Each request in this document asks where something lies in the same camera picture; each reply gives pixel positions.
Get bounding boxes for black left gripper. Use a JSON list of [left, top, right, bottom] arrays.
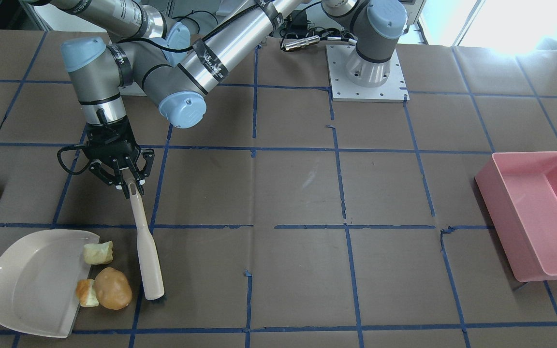
[[83, 119, 155, 200]]

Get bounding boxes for pale bread piece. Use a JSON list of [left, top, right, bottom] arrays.
[[83, 241, 114, 265]]

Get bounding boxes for cream hand brush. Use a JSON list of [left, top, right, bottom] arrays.
[[123, 170, 164, 301]]

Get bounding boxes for brown potato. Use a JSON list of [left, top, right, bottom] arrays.
[[93, 267, 132, 310]]

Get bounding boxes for orange crust bread piece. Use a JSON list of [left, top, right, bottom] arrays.
[[75, 279, 99, 307]]

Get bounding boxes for cream plastic dustpan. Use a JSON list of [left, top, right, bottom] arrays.
[[0, 229, 100, 338]]

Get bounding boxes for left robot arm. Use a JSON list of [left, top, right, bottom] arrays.
[[54, 0, 300, 199]]

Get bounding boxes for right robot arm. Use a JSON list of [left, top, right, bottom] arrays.
[[26, 0, 192, 66]]

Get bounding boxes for pink plastic bin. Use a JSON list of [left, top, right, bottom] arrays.
[[475, 151, 557, 282]]

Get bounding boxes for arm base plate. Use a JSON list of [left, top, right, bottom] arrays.
[[118, 82, 146, 97], [326, 45, 410, 103]]

